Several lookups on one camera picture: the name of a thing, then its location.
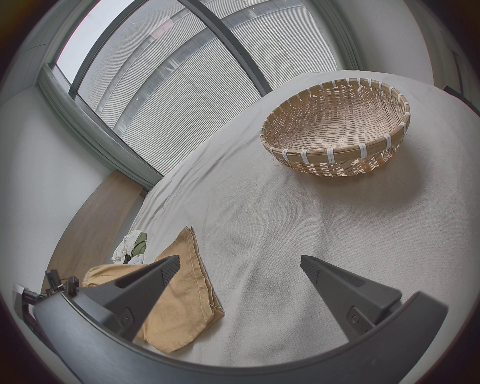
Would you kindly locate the window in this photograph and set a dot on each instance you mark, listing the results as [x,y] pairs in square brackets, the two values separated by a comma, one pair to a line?
[187,75]

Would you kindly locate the tan trousers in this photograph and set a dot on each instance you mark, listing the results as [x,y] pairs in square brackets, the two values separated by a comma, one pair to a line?
[183,292]

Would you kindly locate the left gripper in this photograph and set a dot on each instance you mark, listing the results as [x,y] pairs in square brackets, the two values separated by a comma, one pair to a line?
[72,287]

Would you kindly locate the white garment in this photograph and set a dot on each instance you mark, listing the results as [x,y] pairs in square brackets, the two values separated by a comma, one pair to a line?
[122,249]

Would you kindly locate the grey-green curtain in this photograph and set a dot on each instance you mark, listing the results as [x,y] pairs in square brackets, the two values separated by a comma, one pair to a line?
[93,123]
[341,33]

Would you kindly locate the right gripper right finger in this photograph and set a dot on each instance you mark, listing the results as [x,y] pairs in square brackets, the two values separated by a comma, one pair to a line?
[352,296]

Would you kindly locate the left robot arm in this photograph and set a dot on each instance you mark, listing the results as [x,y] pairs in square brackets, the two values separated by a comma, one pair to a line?
[32,298]

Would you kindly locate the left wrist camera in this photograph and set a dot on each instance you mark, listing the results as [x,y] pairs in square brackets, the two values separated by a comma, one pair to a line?
[53,279]

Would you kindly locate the round woven basket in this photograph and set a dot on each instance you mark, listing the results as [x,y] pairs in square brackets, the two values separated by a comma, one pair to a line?
[337,123]

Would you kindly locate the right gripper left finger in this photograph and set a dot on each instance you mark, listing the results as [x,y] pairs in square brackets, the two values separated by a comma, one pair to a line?
[123,296]

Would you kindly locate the green garment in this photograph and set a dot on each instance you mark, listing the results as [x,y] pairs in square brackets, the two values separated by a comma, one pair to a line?
[140,245]

